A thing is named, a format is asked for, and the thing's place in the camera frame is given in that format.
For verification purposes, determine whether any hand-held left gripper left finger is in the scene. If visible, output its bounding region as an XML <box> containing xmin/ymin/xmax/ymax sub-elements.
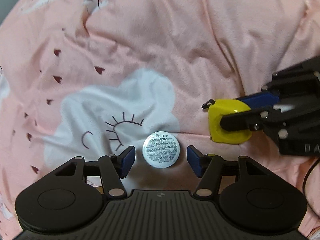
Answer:
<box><xmin>54</xmin><ymin>145</ymin><xmax>136</xmax><ymax>197</ymax></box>

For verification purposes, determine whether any white round tin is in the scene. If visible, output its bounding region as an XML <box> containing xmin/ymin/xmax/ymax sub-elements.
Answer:
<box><xmin>142</xmin><ymin>131</ymin><xmax>181</xmax><ymax>167</ymax></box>

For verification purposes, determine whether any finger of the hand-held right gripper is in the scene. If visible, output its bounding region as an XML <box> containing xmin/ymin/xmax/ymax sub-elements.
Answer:
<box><xmin>219</xmin><ymin>104</ymin><xmax>297</xmax><ymax>133</ymax></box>
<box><xmin>235</xmin><ymin>57</ymin><xmax>320</xmax><ymax>111</ymax></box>

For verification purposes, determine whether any pink printed bedsheet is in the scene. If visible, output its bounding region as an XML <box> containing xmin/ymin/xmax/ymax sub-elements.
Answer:
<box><xmin>0</xmin><ymin>0</ymin><xmax>320</xmax><ymax>240</ymax></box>

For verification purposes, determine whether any yellow tape measure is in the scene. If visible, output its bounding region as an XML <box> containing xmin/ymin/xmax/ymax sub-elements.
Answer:
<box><xmin>201</xmin><ymin>98</ymin><xmax>253</xmax><ymax>145</ymax></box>

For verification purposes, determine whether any black cable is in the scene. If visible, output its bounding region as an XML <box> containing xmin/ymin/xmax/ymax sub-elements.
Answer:
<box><xmin>302</xmin><ymin>156</ymin><xmax>320</xmax><ymax>195</ymax></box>

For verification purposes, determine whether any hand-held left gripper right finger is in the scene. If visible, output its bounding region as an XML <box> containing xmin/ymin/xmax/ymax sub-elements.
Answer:
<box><xmin>186</xmin><ymin>145</ymin><xmax>267</xmax><ymax>197</ymax></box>

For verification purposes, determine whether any pink plush blanket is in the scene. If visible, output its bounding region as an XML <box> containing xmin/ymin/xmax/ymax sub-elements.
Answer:
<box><xmin>84</xmin><ymin>0</ymin><xmax>320</xmax><ymax>98</ymax></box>

